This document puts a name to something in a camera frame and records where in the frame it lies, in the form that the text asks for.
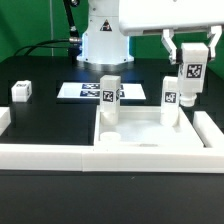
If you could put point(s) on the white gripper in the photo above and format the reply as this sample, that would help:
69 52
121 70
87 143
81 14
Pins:
149 17

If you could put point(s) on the white U-shaped fence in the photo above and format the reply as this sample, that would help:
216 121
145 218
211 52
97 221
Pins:
112 157

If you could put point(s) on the white marker sheet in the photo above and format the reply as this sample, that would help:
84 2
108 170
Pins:
75 90

